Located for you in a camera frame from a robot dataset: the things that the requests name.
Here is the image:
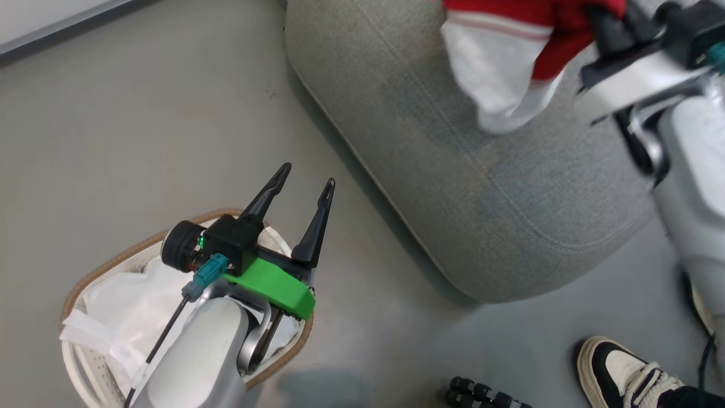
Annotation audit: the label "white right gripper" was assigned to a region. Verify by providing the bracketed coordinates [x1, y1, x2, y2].
[575, 3, 710, 123]

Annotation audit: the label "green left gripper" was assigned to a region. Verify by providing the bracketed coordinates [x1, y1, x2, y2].
[224, 163, 336, 320]

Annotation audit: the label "red and white shirt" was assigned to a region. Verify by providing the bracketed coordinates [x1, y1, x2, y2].
[442, 0, 626, 135]

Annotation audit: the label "grey fabric sofa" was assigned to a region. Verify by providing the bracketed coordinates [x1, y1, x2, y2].
[285, 0, 683, 304]

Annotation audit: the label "white laundry basket brown rim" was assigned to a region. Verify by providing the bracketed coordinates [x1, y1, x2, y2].
[59, 209, 314, 408]

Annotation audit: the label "black ribbed tripod legs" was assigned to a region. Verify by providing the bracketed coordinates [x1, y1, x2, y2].
[446, 376, 534, 408]

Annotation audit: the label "white and black sneaker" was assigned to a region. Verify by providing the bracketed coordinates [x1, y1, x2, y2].
[577, 336, 687, 408]

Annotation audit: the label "dark trouser leg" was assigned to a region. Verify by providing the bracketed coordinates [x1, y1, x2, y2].
[657, 384, 725, 408]

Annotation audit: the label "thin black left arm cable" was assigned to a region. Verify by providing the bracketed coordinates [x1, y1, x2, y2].
[125, 295, 191, 407]

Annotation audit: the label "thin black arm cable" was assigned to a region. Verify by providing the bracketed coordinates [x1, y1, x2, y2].
[698, 333, 715, 393]
[125, 295, 191, 407]

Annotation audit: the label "grey partition bottom rail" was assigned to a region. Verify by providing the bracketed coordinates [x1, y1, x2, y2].
[0, 0, 139, 64]

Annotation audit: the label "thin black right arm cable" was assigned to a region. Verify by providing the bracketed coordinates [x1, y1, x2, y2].
[698, 333, 715, 393]

